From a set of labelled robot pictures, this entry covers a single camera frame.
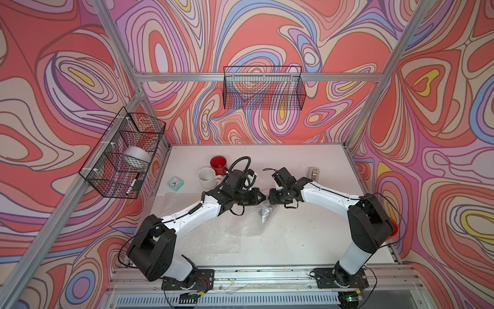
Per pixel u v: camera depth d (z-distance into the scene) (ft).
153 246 1.39
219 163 3.33
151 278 1.36
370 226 1.50
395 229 2.36
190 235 2.76
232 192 2.12
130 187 2.35
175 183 3.25
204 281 2.37
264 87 3.14
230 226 2.83
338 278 2.16
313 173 3.31
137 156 2.40
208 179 3.24
